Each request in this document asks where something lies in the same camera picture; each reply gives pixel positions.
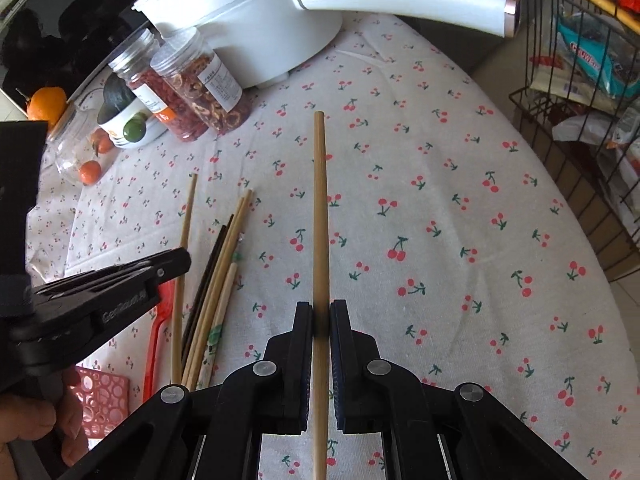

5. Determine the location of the blue and white snack packet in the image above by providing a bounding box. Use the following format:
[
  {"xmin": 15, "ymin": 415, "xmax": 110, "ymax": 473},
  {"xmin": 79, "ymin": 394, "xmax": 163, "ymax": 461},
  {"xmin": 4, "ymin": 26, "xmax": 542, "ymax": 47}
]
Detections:
[{"xmin": 556, "ymin": 12, "xmax": 640, "ymax": 101}]

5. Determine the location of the clear jar of dried slices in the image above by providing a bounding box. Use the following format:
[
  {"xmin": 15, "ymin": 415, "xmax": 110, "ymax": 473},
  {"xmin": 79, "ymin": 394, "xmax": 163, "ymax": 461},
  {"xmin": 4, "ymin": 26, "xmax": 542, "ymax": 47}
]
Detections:
[{"xmin": 150, "ymin": 30, "xmax": 253, "ymax": 136}]

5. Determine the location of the clear jar of red berries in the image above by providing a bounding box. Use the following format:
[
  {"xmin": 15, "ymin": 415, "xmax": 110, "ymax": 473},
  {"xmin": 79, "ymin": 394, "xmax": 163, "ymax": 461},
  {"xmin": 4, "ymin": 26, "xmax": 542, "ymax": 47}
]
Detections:
[{"xmin": 109, "ymin": 27, "xmax": 210, "ymax": 143}]

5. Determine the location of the clear jar holding tangerines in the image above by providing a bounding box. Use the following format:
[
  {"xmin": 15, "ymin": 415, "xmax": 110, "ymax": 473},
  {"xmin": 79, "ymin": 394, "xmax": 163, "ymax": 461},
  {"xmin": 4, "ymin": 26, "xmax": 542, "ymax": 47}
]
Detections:
[{"xmin": 47, "ymin": 102, "xmax": 121, "ymax": 188}]

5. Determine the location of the orange with stem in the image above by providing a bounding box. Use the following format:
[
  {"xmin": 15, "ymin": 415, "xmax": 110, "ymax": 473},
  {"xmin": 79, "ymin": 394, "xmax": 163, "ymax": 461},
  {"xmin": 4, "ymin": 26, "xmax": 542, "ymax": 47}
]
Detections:
[{"xmin": 26, "ymin": 86, "xmax": 68, "ymax": 122}]

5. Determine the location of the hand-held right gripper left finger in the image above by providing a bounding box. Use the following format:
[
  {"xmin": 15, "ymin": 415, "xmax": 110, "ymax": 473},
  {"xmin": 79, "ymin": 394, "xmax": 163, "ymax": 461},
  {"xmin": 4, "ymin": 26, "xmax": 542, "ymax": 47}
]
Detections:
[{"xmin": 60, "ymin": 301, "xmax": 317, "ymax": 480}]

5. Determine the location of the cherry print tablecloth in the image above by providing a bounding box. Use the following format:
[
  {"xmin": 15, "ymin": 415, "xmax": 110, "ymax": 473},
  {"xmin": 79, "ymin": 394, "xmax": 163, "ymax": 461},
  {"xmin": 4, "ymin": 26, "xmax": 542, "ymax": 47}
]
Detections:
[{"xmin": 25, "ymin": 10, "xmax": 633, "ymax": 480}]

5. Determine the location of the bundle of chopsticks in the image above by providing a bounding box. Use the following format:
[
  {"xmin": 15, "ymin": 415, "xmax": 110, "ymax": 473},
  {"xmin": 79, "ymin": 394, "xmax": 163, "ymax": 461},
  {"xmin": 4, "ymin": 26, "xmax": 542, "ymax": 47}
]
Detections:
[{"xmin": 185, "ymin": 189, "xmax": 255, "ymax": 388}]

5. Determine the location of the dark green avocado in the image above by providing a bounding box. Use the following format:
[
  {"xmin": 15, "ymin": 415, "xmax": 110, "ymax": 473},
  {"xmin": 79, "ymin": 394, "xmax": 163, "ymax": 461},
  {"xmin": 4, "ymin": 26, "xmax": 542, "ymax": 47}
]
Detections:
[{"xmin": 102, "ymin": 77, "xmax": 137, "ymax": 113}]

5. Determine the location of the dark brown chopstick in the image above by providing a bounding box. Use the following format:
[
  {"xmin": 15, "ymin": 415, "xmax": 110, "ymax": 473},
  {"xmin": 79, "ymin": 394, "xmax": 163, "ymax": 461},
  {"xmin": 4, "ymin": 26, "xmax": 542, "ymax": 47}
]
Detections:
[
  {"xmin": 180, "ymin": 225, "xmax": 227, "ymax": 356},
  {"xmin": 186, "ymin": 214, "xmax": 236, "ymax": 361}
]

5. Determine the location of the pink circle-cutout holder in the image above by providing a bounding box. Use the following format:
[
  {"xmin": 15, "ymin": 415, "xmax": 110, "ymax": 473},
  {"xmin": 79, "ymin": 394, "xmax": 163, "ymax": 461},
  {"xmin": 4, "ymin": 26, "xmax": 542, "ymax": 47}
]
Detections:
[{"xmin": 67, "ymin": 366, "xmax": 131, "ymax": 438}]

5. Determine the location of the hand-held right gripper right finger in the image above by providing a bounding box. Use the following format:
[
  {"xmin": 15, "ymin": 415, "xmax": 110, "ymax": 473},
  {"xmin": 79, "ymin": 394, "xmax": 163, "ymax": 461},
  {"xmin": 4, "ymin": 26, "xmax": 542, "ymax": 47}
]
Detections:
[{"xmin": 329, "ymin": 299, "xmax": 588, "ymax": 480}]

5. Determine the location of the small tangerine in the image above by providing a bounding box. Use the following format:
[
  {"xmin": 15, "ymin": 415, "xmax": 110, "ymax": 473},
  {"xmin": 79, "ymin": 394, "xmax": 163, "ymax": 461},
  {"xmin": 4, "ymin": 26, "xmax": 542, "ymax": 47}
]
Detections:
[
  {"xmin": 91, "ymin": 128, "xmax": 116, "ymax": 155},
  {"xmin": 79, "ymin": 160, "xmax": 104, "ymax": 185}
]

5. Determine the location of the red plastic spoon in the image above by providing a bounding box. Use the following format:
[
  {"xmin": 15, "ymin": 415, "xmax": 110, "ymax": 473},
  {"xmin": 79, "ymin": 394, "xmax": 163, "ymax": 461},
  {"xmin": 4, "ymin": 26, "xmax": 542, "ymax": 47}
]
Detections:
[{"xmin": 142, "ymin": 280, "xmax": 177, "ymax": 403}]

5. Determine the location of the person's left hand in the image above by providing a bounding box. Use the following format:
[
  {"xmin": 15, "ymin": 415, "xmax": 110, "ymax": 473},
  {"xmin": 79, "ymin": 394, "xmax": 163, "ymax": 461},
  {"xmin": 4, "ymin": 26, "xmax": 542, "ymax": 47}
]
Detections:
[{"xmin": 0, "ymin": 366, "xmax": 90, "ymax": 480}]

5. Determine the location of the white oven with black glass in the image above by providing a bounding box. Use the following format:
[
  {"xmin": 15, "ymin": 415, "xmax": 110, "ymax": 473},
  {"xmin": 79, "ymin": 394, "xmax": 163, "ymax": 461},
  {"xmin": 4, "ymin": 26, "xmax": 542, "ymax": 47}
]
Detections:
[{"xmin": 0, "ymin": 0, "xmax": 163, "ymax": 126}]

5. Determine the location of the green lime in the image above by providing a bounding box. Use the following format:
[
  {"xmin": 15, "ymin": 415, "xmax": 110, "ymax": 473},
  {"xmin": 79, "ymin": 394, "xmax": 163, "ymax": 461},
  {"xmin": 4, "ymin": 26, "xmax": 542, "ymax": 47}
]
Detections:
[{"xmin": 123, "ymin": 115, "xmax": 147, "ymax": 142}]

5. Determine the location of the pale chopstick with green print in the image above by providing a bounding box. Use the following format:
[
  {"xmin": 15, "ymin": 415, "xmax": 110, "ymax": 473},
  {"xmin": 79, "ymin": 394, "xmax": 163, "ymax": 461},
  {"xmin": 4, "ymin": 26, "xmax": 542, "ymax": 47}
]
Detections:
[{"xmin": 197, "ymin": 262, "xmax": 240, "ymax": 391}]

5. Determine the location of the white bowl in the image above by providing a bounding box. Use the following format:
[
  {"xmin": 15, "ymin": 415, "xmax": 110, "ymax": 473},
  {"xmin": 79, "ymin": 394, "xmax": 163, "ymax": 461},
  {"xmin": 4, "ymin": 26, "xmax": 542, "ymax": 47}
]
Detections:
[{"xmin": 97, "ymin": 97, "xmax": 168, "ymax": 150}]

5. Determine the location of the white electric pot with handle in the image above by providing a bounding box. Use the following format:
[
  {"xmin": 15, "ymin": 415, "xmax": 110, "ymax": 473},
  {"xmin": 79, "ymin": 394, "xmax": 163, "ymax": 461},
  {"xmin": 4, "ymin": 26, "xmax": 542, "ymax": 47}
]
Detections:
[{"xmin": 132, "ymin": 0, "xmax": 522, "ymax": 88}]

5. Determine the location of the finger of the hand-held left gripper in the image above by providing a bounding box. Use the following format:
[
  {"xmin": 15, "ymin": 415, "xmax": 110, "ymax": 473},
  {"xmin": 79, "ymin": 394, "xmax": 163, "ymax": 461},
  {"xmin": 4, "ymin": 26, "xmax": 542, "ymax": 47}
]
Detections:
[
  {"xmin": 31, "ymin": 247, "xmax": 194, "ymax": 312},
  {"xmin": 10, "ymin": 286, "xmax": 163, "ymax": 362}
]

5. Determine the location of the white plastic bag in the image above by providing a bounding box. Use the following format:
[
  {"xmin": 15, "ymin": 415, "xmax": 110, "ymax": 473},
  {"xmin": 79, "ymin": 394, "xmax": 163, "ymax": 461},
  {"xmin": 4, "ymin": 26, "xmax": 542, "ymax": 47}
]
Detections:
[{"xmin": 552, "ymin": 112, "xmax": 626, "ymax": 148}]

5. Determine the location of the black wire rack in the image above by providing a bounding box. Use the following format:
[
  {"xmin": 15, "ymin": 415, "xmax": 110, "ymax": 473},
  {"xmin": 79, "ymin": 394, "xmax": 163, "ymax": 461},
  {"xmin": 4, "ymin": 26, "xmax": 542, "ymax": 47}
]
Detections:
[{"xmin": 509, "ymin": 0, "xmax": 640, "ymax": 286}]

